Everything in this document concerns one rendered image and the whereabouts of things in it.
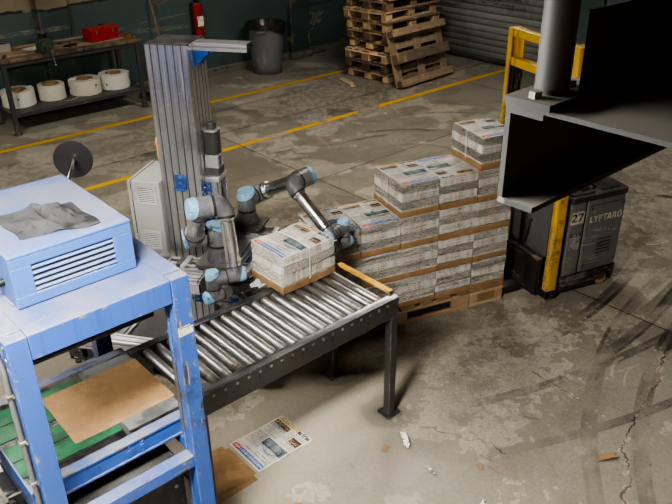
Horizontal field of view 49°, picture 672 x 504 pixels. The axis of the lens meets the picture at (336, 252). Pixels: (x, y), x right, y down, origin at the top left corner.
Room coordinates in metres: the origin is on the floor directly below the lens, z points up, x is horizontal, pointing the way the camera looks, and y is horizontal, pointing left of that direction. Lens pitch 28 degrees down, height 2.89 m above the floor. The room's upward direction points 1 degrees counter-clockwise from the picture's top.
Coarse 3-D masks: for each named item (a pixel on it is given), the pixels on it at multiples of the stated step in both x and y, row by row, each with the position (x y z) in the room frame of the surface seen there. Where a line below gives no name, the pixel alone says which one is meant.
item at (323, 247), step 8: (296, 224) 3.83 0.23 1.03; (304, 224) 3.83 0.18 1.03; (288, 232) 3.74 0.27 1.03; (296, 232) 3.73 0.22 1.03; (304, 232) 3.73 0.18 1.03; (312, 232) 3.72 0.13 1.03; (320, 232) 3.72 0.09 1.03; (304, 240) 3.63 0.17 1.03; (312, 240) 3.63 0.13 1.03; (320, 240) 3.63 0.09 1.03; (328, 240) 3.63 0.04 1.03; (320, 248) 3.59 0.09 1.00; (328, 248) 3.63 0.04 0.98; (320, 256) 3.59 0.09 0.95; (328, 256) 3.63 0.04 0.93; (320, 264) 3.60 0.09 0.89; (328, 264) 3.64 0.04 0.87
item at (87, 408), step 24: (96, 384) 2.67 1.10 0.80; (120, 384) 2.67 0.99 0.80; (144, 384) 2.67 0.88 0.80; (48, 408) 2.51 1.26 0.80; (72, 408) 2.51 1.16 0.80; (96, 408) 2.50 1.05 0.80; (120, 408) 2.50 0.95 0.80; (144, 408) 2.50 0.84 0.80; (72, 432) 2.35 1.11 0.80; (96, 432) 2.35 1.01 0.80
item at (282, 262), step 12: (252, 240) 3.63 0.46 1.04; (264, 240) 3.62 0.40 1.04; (276, 240) 3.63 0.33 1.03; (252, 252) 3.62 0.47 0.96; (264, 252) 3.53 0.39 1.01; (276, 252) 3.49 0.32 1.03; (288, 252) 3.49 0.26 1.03; (300, 252) 3.50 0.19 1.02; (264, 264) 3.55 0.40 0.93; (276, 264) 3.46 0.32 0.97; (288, 264) 3.44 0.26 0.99; (300, 264) 3.50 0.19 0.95; (264, 276) 3.54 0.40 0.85; (276, 276) 3.47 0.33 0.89; (288, 276) 3.45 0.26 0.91; (300, 276) 3.50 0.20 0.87
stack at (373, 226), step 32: (352, 224) 4.24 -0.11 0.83; (384, 224) 4.25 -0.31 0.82; (416, 224) 4.36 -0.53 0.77; (448, 224) 4.45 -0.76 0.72; (384, 256) 4.25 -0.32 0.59; (416, 256) 4.35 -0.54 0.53; (448, 256) 4.45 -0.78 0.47; (416, 288) 4.36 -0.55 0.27; (448, 288) 4.47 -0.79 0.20; (416, 320) 4.36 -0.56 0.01
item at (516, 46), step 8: (512, 32) 5.22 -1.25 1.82; (512, 40) 5.22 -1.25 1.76; (520, 40) 5.25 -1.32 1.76; (512, 48) 5.27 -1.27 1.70; (520, 48) 5.24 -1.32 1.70; (520, 56) 5.23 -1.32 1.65; (512, 72) 5.20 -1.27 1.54; (504, 80) 5.25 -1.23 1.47; (512, 80) 5.20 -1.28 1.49; (504, 88) 5.24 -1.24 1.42; (512, 88) 5.26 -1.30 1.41; (504, 104) 5.23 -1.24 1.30; (504, 112) 5.22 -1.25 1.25; (504, 120) 5.22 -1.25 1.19
